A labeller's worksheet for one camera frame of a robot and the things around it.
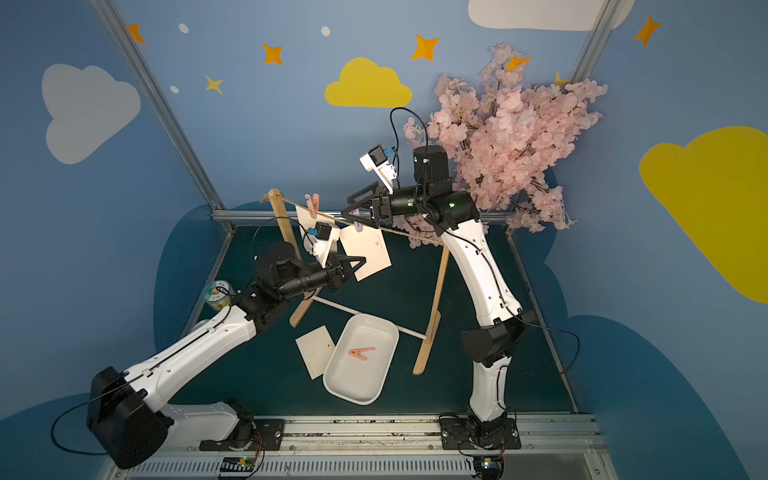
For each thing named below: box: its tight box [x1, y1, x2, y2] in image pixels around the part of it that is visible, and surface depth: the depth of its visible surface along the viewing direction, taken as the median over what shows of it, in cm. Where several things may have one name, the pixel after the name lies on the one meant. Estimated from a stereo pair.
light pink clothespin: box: [304, 193, 321, 219], surface depth 65 cm
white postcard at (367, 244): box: [339, 225, 392, 282], surface depth 69 cm
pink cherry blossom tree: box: [394, 43, 608, 248], surface depth 77 cm
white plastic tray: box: [323, 313, 400, 406], surface depth 88 cm
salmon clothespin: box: [348, 347, 376, 361], surface depth 90 cm
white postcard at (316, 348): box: [295, 325, 336, 380], surface depth 92 cm
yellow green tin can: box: [204, 280, 231, 310], surface depth 94 cm
